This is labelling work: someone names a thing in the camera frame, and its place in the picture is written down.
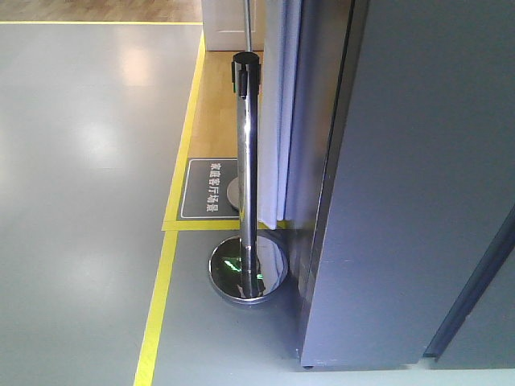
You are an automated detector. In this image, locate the grey fridge with open door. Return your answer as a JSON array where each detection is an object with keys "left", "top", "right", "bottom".
[{"left": 286, "top": 1, "right": 514, "bottom": 370}]

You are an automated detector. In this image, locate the dark floor sign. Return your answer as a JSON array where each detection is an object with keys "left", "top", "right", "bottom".
[{"left": 178, "top": 158, "right": 238, "bottom": 220}]

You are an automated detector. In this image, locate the white blue curtain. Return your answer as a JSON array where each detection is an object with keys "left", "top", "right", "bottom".
[{"left": 257, "top": 1, "right": 303, "bottom": 229}]

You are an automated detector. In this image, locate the chrome stanchion post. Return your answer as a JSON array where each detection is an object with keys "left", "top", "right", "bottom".
[
  {"left": 227, "top": 0, "right": 253, "bottom": 211},
  {"left": 208, "top": 51, "right": 288, "bottom": 305}
]

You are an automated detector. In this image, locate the white cabinet behind post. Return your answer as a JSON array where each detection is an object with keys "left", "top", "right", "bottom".
[{"left": 201, "top": 0, "right": 266, "bottom": 51}]

